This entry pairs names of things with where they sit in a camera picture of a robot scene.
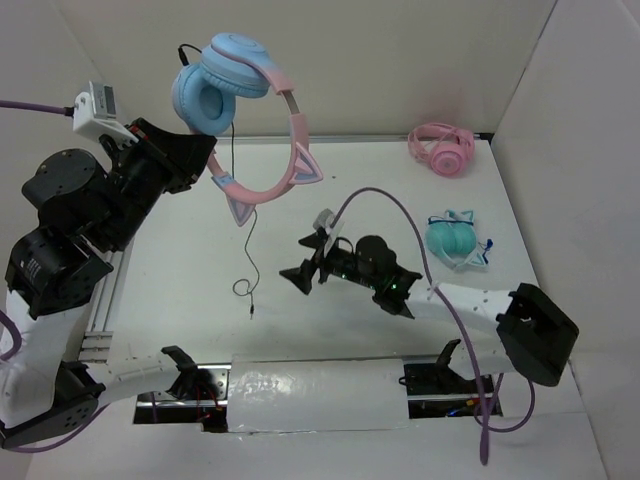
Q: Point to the aluminium frame rail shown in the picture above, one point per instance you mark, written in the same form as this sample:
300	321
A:
194	278

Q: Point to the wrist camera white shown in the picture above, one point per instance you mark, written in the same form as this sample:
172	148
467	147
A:
327	223
95	112

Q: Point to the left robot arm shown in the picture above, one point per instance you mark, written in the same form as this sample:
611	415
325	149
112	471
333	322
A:
84	212

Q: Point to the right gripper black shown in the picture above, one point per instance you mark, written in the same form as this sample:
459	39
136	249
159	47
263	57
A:
302	276

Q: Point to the white taped cover plate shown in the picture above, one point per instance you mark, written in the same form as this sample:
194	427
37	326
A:
320	396

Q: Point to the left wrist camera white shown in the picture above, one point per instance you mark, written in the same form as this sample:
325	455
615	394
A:
95	112

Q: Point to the blue pink cat-ear headphones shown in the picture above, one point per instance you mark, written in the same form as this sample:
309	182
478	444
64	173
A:
204	97

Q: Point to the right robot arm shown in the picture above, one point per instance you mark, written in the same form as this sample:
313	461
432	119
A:
521	331

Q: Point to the teal cat-ear headphones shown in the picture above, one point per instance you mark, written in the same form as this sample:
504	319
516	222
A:
452	238

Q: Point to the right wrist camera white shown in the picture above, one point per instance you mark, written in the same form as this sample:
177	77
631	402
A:
327	223

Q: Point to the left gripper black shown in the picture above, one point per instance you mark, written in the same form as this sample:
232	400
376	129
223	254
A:
178	155

